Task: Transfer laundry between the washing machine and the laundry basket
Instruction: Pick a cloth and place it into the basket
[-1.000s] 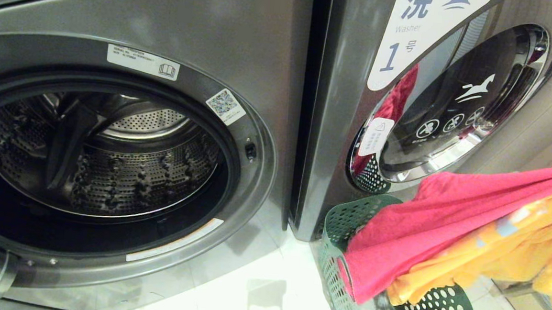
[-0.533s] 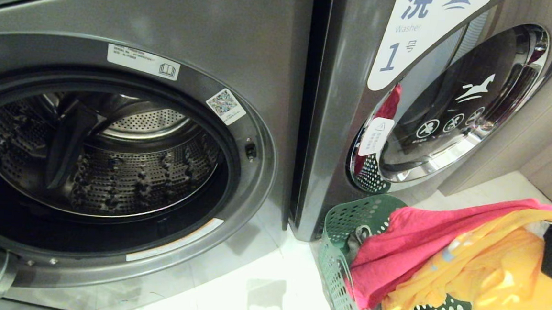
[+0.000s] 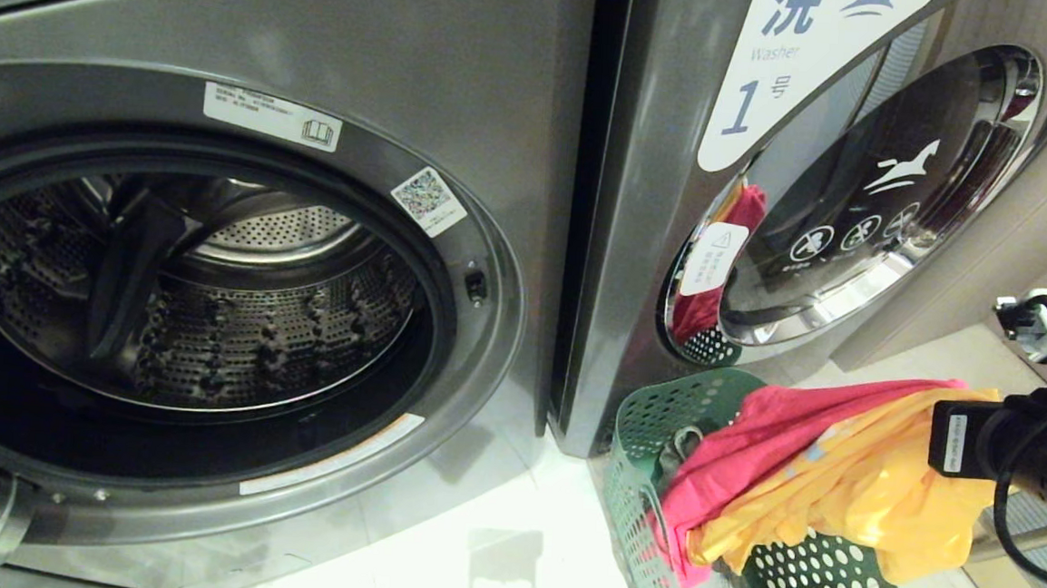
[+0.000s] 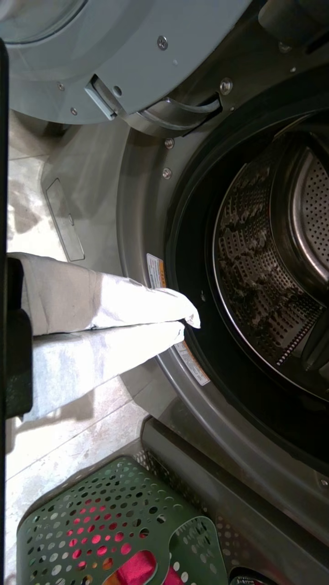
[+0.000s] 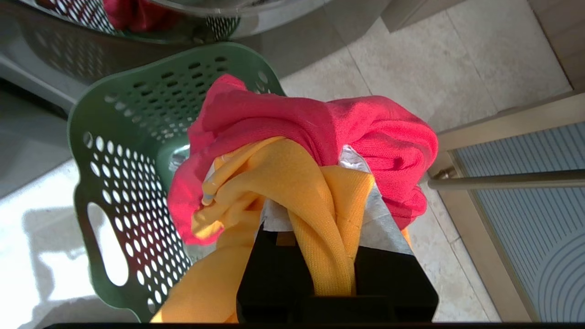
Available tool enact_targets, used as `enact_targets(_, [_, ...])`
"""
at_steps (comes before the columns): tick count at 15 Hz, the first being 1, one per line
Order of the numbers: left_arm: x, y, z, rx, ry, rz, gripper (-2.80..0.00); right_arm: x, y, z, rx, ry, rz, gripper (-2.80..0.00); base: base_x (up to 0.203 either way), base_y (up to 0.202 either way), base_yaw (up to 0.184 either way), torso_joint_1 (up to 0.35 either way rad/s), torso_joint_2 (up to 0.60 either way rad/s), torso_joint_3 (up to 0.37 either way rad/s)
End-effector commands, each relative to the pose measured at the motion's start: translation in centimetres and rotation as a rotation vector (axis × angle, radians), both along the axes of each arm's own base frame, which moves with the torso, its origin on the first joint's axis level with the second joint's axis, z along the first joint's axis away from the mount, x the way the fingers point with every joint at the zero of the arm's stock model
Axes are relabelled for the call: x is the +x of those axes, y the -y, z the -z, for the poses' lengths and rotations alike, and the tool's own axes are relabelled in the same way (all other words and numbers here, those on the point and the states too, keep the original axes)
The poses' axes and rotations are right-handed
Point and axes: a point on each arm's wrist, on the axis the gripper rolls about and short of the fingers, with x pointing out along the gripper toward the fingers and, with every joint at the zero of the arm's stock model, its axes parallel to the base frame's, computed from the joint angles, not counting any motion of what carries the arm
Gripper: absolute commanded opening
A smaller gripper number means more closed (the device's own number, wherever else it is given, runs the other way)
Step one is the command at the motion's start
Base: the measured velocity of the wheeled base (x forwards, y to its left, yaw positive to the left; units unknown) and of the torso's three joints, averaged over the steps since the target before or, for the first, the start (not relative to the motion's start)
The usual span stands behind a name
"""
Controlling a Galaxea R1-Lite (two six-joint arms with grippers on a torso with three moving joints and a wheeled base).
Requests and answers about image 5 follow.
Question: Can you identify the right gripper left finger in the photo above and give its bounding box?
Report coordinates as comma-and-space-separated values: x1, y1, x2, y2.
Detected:
237, 196, 317, 323

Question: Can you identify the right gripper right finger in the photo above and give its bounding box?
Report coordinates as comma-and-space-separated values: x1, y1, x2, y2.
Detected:
339, 145, 439, 323

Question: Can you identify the yellow knit garment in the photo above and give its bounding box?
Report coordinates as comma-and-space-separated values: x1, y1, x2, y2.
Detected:
151, 136, 413, 323

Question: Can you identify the red knit garment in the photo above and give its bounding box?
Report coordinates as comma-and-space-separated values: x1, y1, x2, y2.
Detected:
167, 74, 439, 245

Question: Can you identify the green perforated laundry basket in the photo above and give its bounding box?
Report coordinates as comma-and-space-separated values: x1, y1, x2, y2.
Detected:
67, 42, 287, 323

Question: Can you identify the ribbed glass door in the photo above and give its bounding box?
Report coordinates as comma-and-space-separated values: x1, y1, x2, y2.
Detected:
429, 91, 585, 323

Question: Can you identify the dark red garment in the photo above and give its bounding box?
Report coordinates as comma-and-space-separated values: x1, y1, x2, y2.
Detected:
102, 0, 184, 32

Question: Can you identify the metal bar door handle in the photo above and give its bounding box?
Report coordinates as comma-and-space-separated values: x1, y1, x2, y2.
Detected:
427, 167, 585, 191

